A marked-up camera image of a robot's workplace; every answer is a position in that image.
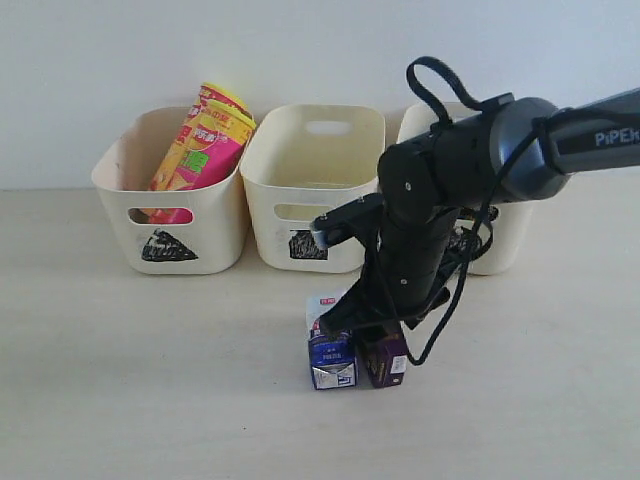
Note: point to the right cream plastic bin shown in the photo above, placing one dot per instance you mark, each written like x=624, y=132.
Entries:
x=509, y=226

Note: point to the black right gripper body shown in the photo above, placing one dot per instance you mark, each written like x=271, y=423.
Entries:
x=403, y=292

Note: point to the cream plastic bin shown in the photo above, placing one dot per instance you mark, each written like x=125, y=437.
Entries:
x=303, y=161
x=509, y=226
x=195, y=232

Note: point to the middle cream plastic bin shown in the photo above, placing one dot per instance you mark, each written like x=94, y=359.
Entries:
x=303, y=161

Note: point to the blue white milk carton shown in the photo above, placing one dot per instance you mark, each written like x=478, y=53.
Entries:
x=332, y=359

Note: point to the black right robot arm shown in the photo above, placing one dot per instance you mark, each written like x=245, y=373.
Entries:
x=524, y=150

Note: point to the pink chips can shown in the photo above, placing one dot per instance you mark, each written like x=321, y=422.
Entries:
x=214, y=147

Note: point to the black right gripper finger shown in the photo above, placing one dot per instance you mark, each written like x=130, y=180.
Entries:
x=377, y=333
x=343, y=316

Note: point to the left cream plastic bin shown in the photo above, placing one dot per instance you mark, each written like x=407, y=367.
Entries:
x=195, y=232

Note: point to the yellow chips can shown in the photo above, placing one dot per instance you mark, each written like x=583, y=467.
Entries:
x=176, y=151

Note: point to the purple milk carton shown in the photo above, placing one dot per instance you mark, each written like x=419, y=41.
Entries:
x=385, y=362

